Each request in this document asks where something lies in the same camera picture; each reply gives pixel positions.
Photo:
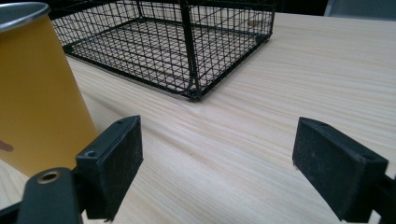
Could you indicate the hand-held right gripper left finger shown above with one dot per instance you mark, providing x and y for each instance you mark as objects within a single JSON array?
[{"x": 112, "y": 161}]

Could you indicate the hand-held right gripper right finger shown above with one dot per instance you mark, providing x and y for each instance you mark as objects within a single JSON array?
[{"x": 333, "y": 168}]

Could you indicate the yellow cup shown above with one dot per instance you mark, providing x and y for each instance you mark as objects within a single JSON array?
[{"x": 37, "y": 93}]

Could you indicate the grey chair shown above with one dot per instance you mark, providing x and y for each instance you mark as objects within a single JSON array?
[{"x": 361, "y": 9}]

